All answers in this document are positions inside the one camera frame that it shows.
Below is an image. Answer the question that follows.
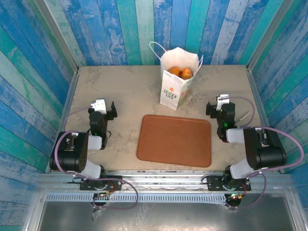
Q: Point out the golden croissant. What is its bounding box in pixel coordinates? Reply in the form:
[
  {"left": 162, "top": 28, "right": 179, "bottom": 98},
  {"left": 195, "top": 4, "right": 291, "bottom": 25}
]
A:
[{"left": 180, "top": 67, "right": 193, "bottom": 80}]

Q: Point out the white printed paper bag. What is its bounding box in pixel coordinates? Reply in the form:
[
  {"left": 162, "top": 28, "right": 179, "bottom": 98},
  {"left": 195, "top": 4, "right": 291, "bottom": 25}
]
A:
[{"left": 149, "top": 41, "right": 205, "bottom": 111}]

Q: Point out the brown plastic tray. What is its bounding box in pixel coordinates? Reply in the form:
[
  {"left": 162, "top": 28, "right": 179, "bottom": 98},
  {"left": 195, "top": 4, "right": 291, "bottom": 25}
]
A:
[{"left": 136, "top": 114, "right": 213, "bottom": 168}]

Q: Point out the clear plastic wrap piece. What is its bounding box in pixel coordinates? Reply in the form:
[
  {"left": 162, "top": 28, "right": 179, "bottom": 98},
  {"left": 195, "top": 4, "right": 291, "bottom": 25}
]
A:
[{"left": 90, "top": 204, "right": 108, "bottom": 222}]

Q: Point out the grey steel sheet panel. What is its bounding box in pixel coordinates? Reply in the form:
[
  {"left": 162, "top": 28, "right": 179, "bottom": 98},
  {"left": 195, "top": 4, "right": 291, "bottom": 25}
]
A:
[{"left": 38, "top": 201, "right": 298, "bottom": 231}]

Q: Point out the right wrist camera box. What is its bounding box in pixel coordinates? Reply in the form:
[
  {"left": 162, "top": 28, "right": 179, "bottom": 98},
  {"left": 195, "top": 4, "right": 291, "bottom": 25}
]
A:
[{"left": 216, "top": 94, "right": 230, "bottom": 111}]

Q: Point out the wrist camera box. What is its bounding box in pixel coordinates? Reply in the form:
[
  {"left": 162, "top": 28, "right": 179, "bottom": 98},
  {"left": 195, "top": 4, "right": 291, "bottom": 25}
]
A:
[
  {"left": 90, "top": 98, "right": 107, "bottom": 114},
  {"left": 216, "top": 94, "right": 230, "bottom": 111}
]

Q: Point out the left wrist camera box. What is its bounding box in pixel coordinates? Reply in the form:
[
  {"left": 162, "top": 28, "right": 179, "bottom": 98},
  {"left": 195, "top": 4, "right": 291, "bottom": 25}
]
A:
[{"left": 90, "top": 98, "right": 107, "bottom": 114}]

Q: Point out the aluminium table edge rail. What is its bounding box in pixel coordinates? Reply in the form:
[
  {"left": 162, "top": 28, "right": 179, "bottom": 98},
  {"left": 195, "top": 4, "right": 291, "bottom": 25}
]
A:
[
  {"left": 246, "top": 67, "right": 285, "bottom": 173},
  {"left": 45, "top": 69, "right": 80, "bottom": 173}
]

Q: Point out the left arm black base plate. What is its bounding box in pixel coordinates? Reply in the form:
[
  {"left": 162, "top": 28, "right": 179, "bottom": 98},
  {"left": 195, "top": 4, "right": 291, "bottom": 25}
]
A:
[{"left": 79, "top": 175, "right": 123, "bottom": 192}]

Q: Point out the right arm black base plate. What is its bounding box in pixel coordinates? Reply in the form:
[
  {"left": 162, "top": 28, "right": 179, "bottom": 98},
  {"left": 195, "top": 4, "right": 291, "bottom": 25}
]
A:
[{"left": 207, "top": 175, "right": 251, "bottom": 192}]

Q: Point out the aluminium mounting rail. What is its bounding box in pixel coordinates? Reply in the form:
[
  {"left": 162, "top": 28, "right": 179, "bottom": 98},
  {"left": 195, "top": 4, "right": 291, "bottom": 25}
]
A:
[{"left": 36, "top": 170, "right": 293, "bottom": 193}]

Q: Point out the slotted grey cable duct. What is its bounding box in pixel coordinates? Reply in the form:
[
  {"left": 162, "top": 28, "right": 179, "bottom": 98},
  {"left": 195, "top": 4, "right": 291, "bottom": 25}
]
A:
[{"left": 45, "top": 193, "right": 227, "bottom": 205}]

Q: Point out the aluminium corner post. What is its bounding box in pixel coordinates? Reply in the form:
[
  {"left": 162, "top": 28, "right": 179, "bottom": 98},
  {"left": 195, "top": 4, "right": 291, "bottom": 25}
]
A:
[
  {"left": 33, "top": 0, "right": 79, "bottom": 74},
  {"left": 247, "top": 0, "right": 296, "bottom": 71}
]

